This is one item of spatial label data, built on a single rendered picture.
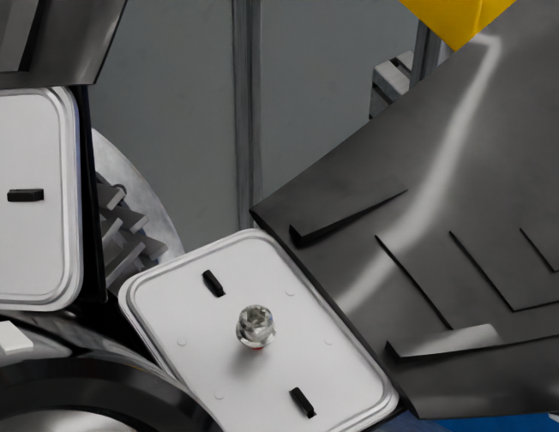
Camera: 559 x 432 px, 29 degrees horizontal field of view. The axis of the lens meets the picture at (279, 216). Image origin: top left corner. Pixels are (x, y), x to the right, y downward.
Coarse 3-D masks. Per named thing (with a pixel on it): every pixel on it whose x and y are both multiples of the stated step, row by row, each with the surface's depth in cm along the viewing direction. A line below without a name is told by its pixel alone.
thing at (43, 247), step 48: (0, 96) 31; (48, 96) 30; (0, 144) 31; (48, 144) 30; (0, 192) 31; (48, 192) 30; (0, 240) 31; (48, 240) 30; (0, 288) 31; (48, 288) 30
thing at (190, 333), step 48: (240, 240) 39; (144, 288) 37; (192, 288) 38; (240, 288) 38; (288, 288) 38; (144, 336) 36; (192, 336) 36; (288, 336) 37; (336, 336) 37; (192, 384) 35; (240, 384) 35; (288, 384) 35; (336, 384) 36; (384, 384) 36
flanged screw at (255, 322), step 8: (256, 304) 36; (248, 312) 35; (256, 312) 36; (264, 312) 35; (240, 320) 35; (248, 320) 36; (256, 320) 36; (264, 320) 36; (272, 320) 35; (240, 328) 35; (248, 328) 35; (256, 328) 35; (264, 328) 35; (272, 328) 36; (240, 336) 36; (248, 336) 35; (256, 336) 35; (264, 336) 35; (272, 336) 36; (248, 344) 35; (256, 344) 35; (264, 344) 35
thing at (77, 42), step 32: (0, 0) 30; (32, 0) 29; (64, 0) 29; (96, 0) 29; (0, 32) 30; (32, 32) 29; (64, 32) 29; (96, 32) 29; (0, 64) 29; (32, 64) 30; (64, 64) 29; (96, 64) 29
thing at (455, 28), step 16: (400, 0) 78; (416, 0) 76; (432, 0) 75; (448, 0) 73; (464, 0) 71; (480, 0) 70; (496, 0) 71; (512, 0) 72; (432, 16) 75; (448, 16) 74; (464, 16) 72; (480, 16) 71; (496, 16) 72; (448, 32) 75; (464, 32) 73
